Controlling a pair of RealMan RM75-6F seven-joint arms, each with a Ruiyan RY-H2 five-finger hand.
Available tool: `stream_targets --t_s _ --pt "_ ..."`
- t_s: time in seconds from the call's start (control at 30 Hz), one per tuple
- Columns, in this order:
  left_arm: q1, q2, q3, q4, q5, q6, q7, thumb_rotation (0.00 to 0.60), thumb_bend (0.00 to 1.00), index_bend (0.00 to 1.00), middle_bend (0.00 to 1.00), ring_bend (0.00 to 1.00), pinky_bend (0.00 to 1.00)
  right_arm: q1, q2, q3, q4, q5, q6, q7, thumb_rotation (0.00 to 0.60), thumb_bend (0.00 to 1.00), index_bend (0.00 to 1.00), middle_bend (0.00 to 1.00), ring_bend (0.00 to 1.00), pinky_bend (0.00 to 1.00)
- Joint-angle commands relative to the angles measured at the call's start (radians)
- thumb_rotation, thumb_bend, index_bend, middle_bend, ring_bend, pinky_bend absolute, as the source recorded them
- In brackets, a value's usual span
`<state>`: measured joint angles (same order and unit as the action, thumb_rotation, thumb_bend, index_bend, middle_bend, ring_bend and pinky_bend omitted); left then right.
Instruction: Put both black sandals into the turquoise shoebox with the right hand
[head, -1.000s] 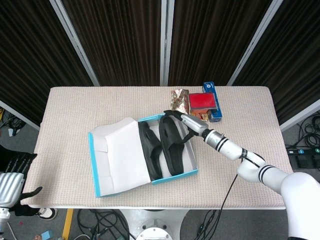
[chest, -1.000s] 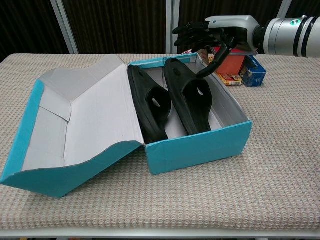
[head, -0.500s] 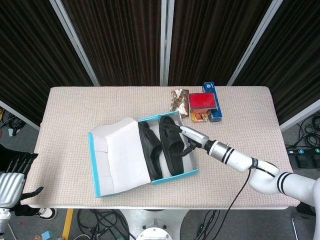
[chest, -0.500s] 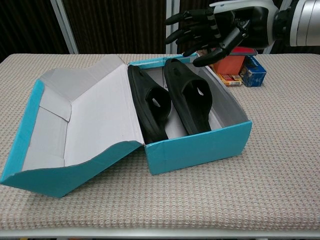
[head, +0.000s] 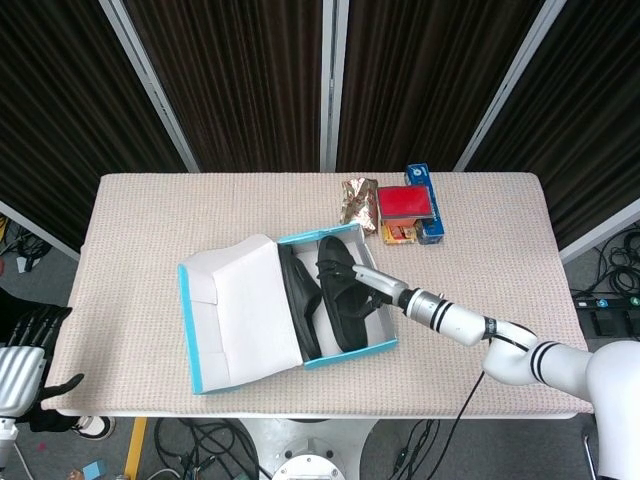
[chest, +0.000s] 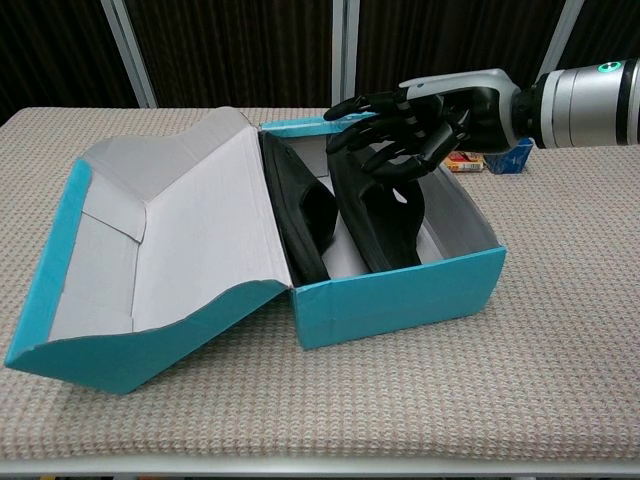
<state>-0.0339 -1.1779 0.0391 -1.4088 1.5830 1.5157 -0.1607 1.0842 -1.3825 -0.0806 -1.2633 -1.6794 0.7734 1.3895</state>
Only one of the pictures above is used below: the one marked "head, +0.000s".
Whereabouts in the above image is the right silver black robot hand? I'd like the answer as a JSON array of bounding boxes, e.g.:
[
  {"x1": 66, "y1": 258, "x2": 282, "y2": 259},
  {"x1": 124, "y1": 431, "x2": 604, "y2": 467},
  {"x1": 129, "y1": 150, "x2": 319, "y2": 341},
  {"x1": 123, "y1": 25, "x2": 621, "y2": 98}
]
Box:
[{"x1": 317, "y1": 260, "x2": 410, "y2": 319}]

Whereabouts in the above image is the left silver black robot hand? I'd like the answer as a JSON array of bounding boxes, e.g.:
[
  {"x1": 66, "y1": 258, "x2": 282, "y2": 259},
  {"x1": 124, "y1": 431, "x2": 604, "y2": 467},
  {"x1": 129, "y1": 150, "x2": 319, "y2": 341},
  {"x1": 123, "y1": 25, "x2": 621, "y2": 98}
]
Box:
[{"x1": 0, "y1": 307, "x2": 85, "y2": 419}]

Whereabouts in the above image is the black rubber slipper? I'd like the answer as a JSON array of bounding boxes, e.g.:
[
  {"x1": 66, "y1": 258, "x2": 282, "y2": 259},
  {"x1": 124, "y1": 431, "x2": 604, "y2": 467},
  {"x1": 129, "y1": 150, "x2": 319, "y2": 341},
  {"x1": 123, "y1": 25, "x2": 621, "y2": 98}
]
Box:
[
  {"x1": 277, "y1": 244, "x2": 324, "y2": 360},
  {"x1": 316, "y1": 235, "x2": 386, "y2": 351}
]

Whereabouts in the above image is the white silver robot base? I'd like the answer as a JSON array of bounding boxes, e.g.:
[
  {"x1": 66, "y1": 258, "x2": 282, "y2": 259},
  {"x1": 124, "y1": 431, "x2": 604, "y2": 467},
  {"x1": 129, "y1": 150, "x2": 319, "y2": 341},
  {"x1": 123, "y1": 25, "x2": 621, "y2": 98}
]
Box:
[{"x1": 239, "y1": 417, "x2": 384, "y2": 480}]

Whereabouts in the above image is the blue cardboard box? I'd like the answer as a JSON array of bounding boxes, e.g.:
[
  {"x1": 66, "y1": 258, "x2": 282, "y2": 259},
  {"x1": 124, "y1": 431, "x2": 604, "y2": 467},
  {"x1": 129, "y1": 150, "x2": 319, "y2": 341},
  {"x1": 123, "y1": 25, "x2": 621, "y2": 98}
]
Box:
[{"x1": 404, "y1": 163, "x2": 446, "y2": 246}]

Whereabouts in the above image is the light blue shoe box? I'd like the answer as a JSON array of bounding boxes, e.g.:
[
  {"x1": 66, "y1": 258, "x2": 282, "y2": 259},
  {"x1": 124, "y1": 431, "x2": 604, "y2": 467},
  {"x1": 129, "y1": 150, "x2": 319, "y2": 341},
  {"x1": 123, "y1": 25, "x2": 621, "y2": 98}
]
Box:
[{"x1": 178, "y1": 223, "x2": 400, "y2": 396}]

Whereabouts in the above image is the beige cloth-covered table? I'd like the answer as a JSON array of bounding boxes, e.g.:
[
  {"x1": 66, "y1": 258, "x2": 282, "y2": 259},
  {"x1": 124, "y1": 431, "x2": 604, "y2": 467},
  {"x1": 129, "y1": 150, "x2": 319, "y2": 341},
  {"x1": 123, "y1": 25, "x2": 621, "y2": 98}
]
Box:
[{"x1": 39, "y1": 172, "x2": 601, "y2": 419}]

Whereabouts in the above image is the yellow red snack packet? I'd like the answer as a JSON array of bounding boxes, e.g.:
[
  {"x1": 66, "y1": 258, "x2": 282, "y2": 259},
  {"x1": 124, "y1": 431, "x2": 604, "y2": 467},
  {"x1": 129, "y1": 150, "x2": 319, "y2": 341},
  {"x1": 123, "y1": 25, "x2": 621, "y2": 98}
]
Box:
[{"x1": 382, "y1": 222, "x2": 420, "y2": 245}]

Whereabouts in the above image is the gold foil wrapper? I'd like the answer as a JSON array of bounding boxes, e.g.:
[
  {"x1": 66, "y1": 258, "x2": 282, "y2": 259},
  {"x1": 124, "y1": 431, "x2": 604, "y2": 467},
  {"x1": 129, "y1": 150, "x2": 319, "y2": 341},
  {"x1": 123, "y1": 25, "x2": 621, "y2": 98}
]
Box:
[{"x1": 340, "y1": 177, "x2": 380, "y2": 235}]

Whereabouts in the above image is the red lidded orange container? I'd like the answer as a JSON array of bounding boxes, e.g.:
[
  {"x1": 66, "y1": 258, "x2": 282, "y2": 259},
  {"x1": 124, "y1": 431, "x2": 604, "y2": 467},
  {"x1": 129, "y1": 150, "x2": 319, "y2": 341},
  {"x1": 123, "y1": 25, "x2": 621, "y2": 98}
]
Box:
[{"x1": 375, "y1": 184, "x2": 434, "y2": 229}]

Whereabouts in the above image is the white black sneaker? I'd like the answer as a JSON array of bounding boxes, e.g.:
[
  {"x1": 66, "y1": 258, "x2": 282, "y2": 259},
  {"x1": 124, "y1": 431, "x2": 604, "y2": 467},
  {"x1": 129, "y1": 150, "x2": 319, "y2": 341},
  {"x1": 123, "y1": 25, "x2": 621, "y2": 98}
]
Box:
[{"x1": 72, "y1": 414, "x2": 116, "y2": 442}]

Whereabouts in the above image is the yellow floor strip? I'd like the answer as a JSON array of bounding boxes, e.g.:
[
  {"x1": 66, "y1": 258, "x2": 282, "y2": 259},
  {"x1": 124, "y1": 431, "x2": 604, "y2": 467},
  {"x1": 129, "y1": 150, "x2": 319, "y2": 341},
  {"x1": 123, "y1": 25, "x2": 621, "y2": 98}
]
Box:
[{"x1": 123, "y1": 417, "x2": 150, "y2": 480}]

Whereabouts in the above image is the dark corrugated partition panel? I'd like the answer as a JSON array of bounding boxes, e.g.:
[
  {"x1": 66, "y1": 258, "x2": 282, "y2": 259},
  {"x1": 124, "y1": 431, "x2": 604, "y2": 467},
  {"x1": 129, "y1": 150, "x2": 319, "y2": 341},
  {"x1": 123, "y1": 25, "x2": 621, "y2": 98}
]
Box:
[
  {"x1": 0, "y1": 0, "x2": 189, "y2": 251},
  {"x1": 469, "y1": 0, "x2": 640, "y2": 251},
  {"x1": 122, "y1": 0, "x2": 326, "y2": 174},
  {"x1": 335, "y1": 0, "x2": 546, "y2": 174}
]

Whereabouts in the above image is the black foot pedal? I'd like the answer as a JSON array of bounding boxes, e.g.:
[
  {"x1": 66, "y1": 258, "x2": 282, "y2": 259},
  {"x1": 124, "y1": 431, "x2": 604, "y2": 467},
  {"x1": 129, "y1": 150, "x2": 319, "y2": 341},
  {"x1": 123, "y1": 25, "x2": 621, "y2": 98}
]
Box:
[{"x1": 579, "y1": 308, "x2": 634, "y2": 344}]

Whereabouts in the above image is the grey metal chair leg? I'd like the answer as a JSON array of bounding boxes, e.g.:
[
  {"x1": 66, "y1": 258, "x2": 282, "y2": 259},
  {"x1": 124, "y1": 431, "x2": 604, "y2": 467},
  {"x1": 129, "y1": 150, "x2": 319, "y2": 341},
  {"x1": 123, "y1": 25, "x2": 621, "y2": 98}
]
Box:
[{"x1": 583, "y1": 429, "x2": 597, "y2": 480}]

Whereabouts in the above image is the black floor cable bundle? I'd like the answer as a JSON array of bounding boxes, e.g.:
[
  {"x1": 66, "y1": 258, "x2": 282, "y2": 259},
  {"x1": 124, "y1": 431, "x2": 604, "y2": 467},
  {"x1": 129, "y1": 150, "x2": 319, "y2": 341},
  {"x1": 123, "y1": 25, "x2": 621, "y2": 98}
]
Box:
[
  {"x1": 152, "y1": 417, "x2": 261, "y2": 480},
  {"x1": 0, "y1": 214, "x2": 51, "y2": 274},
  {"x1": 569, "y1": 232, "x2": 640, "y2": 301}
]

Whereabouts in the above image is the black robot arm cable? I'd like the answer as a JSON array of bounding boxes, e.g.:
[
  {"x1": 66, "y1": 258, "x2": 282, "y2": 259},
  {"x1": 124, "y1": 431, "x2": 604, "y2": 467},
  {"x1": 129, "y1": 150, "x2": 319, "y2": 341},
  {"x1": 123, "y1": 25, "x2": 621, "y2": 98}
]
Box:
[{"x1": 439, "y1": 324, "x2": 532, "y2": 444}]

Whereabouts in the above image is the grey aluminium partition post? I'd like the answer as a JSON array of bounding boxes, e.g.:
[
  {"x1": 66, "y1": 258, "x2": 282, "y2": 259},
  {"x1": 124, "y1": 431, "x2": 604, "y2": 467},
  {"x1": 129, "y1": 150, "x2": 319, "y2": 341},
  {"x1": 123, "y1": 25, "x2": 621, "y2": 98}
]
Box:
[
  {"x1": 0, "y1": 199, "x2": 81, "y2": 262},
  {"x1": 98, "y1": 0, "x2": 201, "y2": 174},
  {"x1": 559, "y1": 199, "x2": 640, "y2": 265},
  {"x1": 452, "y1": 0, "x2": 571, "y2": 174},
  {"x1": 319, "y1": 0, "x2": 347, "y2": 174}
]

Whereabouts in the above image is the black cable with connector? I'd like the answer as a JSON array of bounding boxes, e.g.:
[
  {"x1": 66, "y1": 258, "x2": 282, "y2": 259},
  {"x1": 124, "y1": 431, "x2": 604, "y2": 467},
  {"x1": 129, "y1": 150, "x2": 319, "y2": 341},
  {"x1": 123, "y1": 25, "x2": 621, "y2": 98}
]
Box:
[{"x1": 392, "y1": 418, "x2": 436, "y2": 480}]

